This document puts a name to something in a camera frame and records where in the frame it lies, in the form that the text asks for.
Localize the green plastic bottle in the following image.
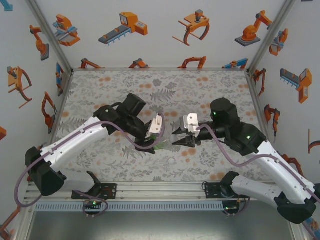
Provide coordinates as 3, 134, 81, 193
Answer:
152, 134, 175, 151

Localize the grey floral tablecloth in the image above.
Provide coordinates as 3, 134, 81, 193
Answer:
51, 70, 280, 183

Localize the grey metal panel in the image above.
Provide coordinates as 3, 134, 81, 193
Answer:
24, 211, 295, 240

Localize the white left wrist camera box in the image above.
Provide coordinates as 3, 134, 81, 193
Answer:
147, 113, 165, 139

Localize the aluminium table edge rail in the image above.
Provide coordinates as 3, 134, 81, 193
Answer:
44, 70, 75, 151
245, 70, 286, 181

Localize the wide aluminium frame rail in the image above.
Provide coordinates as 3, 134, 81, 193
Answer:
23, 181, 297, 203

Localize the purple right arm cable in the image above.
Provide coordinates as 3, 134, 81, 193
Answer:
196, 124, 320, 240

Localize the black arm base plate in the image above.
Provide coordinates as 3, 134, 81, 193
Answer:
71, 183, 118, 200
204, 182, 251, 200

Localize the white slotted cable duct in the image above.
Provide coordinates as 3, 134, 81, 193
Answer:
33, 201, 224, 212

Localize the aluminium frame post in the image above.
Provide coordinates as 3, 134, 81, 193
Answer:
24, 0, 75, 73
246, 0, 297, 73

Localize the aluminium frame leg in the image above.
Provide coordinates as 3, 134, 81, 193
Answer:
287, 222, 310, 240
13, 202, 36, 240

